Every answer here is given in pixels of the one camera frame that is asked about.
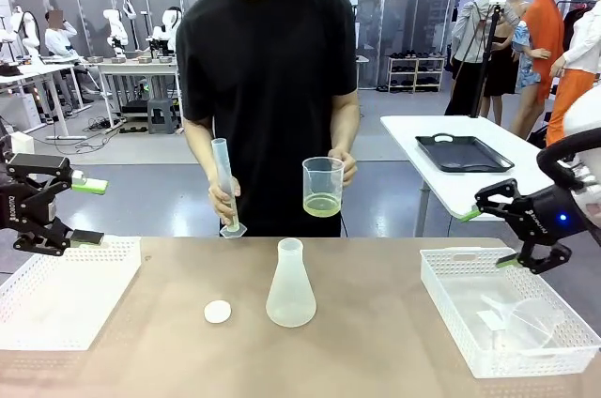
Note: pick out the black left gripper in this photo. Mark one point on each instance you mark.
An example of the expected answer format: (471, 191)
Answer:
(28, 205)

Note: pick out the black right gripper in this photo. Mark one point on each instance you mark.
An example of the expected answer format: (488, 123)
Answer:
(547, 219)

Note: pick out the clear plastic funnel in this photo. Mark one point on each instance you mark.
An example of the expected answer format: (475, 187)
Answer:
(530, 323)

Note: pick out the clear plastic graduated cylinder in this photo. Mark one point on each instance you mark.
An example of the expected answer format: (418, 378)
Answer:
(224, 168)

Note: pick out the white round flask cap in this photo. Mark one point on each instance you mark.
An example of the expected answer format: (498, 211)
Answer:
(217, 311)

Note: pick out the clear plastic measuring beaker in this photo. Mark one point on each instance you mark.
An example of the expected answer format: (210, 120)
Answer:
(323, 191)

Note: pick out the translucent plastic Erlenmeyer flask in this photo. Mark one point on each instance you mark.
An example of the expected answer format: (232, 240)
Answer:
(291, 299)

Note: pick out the person's right forearm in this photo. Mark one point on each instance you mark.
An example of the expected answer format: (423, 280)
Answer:
(199, 154)

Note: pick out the person's left forearm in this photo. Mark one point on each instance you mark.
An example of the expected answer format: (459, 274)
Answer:
(345, 126)

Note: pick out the person's right hand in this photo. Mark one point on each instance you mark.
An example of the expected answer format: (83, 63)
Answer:
(218, 201)

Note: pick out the person's left hand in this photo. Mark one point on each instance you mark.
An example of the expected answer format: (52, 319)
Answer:
(349, 168)

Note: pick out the small white card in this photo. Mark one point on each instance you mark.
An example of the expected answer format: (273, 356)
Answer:
(490, 319)

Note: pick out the black plastic serving tray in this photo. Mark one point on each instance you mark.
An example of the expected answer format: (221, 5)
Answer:
(462, 154)

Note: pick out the long white office desk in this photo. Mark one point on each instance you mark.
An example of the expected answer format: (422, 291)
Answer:
(33, 71)

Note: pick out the gray plastic step stool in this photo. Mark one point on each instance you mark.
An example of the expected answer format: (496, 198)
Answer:
(162, 114)

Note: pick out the white side table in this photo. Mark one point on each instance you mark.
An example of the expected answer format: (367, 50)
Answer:
(404, 135)

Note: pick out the mannequin in black dress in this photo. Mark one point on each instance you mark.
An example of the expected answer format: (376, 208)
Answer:
(500, 69)

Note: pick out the white desk with robots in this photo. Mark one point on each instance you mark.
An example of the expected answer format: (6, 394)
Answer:
(136, 67)

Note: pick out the seated person in white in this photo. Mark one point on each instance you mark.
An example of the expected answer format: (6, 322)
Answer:
(58, 41)

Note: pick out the mannequin in blue patterned shirt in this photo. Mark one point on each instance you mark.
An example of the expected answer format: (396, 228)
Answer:
(528, 60)

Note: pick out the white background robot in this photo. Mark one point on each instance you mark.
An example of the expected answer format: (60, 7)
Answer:
(166, 32)
(115, 29)
(28, 32)

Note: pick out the white shoe rack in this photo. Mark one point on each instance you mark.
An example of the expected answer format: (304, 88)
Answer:
(415, 74)

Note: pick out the black tripod with phone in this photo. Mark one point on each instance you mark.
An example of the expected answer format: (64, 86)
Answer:
(488, 41)

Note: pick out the mannequin in orange outfit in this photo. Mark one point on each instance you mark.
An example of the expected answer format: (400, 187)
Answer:
(544, 36)

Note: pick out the mannequin white jacket orange pants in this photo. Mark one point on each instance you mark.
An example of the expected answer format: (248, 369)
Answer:
(584, 41)

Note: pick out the mannequin in gray jacket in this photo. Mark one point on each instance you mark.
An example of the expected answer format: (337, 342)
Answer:
(469, 36)

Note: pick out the clothes rack with dark garments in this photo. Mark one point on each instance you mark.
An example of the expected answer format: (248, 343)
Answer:
(570, 22)

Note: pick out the person in black T-shirt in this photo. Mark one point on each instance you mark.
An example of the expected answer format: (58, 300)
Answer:
(267, 88)

